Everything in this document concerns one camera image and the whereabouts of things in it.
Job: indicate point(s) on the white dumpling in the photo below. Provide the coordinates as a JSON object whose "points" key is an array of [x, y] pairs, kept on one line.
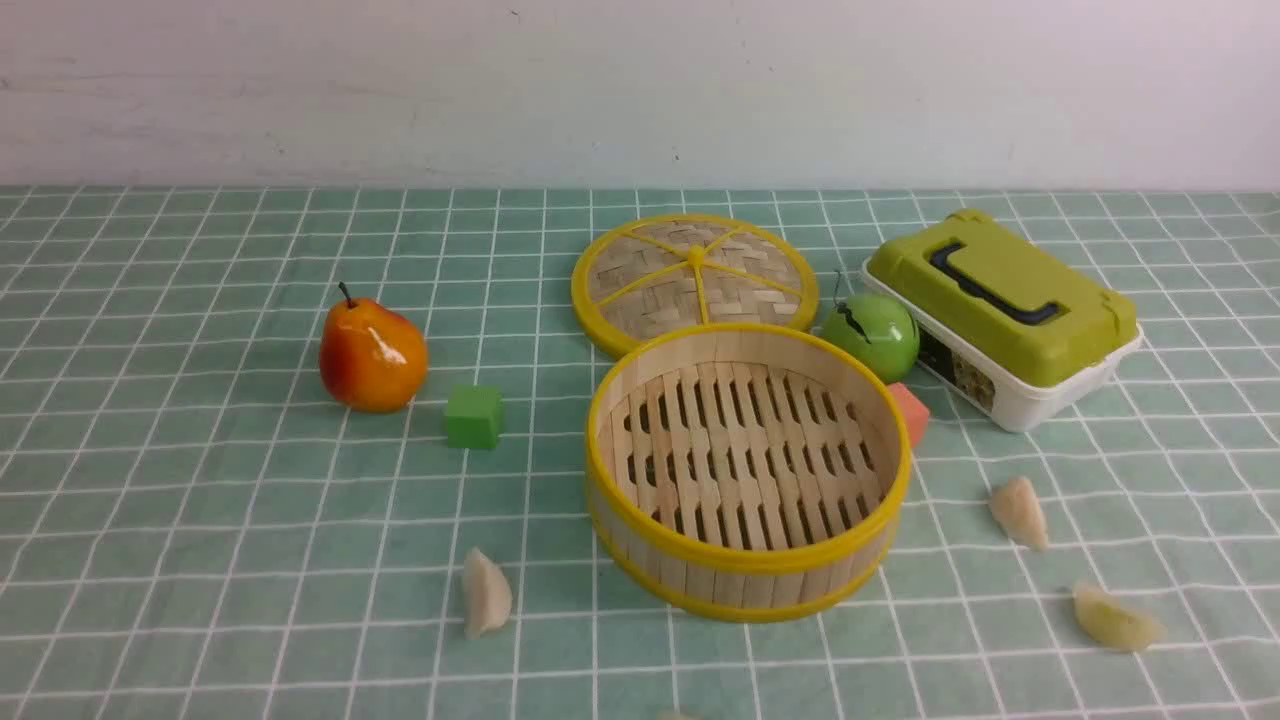
{"points": [[487, 594], [1017, 511]]}

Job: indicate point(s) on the woven bamboo steamer lid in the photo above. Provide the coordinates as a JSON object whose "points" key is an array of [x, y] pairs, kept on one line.
{"points": [[662, 274]]}

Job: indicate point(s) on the bamboo steamer tray yellow rim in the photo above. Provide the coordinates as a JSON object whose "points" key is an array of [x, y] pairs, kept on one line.
{"points": [[745, 472]]}

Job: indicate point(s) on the green cube block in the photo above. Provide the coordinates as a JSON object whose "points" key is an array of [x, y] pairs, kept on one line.
{"points": [[474, 417]]}

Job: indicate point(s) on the green apple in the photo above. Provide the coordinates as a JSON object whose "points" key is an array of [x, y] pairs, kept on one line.
{"points": [[874, 329]]}

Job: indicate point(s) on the orange red pear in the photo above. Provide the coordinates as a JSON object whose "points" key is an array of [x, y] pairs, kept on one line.
{"points": [[371, 359]]}

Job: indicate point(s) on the orange cube block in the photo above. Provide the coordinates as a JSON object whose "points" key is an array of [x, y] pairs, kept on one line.
{"points": [[915, 414]]}

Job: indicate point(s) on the green lidded white box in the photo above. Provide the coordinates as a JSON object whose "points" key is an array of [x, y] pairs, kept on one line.
{"points": [[1014, 330]]}

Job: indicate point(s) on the green checkered tablecloth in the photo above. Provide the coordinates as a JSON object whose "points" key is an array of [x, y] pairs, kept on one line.
{"points": [[193, 528]]}

